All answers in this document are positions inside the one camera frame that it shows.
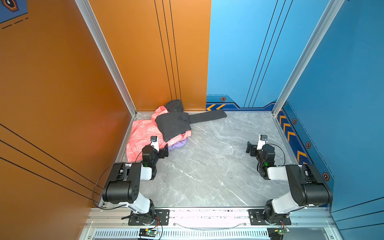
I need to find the green circuit board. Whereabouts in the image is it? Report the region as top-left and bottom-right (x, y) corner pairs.
(267, 228), (291, 240)
(139, 229), (159, 239)

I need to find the left green circuit board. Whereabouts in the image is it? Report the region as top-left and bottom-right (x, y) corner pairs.
(139, 229), (159, 239)

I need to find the right green circuit board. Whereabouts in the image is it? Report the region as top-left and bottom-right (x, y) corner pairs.
(267, 228), (291, 240)

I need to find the right aluminium corner post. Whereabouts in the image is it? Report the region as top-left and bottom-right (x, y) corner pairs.
(272, 0), (345, 117)

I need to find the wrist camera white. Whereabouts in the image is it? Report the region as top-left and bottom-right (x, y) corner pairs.
(151, 136), (160, 151)
(257, 135), (268, 150)

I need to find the left aluminium corner post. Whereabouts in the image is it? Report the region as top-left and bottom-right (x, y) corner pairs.
(75, 0), (137, 117)

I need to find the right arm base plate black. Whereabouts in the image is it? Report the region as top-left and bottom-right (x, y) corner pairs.
(248, 209), (292, 226)

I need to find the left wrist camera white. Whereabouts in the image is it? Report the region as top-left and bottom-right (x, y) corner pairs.
(151, 136), (160, 151)

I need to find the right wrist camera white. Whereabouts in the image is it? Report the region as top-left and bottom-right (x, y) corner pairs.
(257, 135), (268, 150)

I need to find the black cloth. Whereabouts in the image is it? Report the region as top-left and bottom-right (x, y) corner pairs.
(155, 100), (227, 142)

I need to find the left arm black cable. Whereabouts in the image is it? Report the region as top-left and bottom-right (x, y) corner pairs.
(91, 149), (145, 211)

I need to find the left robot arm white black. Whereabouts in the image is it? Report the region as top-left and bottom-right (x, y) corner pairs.
(102, 145), (169, 225)

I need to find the purple cloth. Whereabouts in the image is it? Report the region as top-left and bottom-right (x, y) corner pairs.
(168, 138), (188, 151)

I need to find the pink patterned cloth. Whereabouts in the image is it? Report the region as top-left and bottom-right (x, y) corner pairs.
(126, 106), (192, 163)

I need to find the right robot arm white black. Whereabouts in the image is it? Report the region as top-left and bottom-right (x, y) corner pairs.
(246, 140), (333, 225)

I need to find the aluminium corner post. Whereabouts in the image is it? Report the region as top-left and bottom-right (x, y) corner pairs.
(75, 0), (137, 117)
(272, 0), (345, 117)

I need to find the aluminium front frame rail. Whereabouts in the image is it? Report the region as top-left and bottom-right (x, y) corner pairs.
(80, 207), (343, 240)

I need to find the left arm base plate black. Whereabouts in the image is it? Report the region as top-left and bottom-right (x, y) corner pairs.
(128, 209), (170, 226)

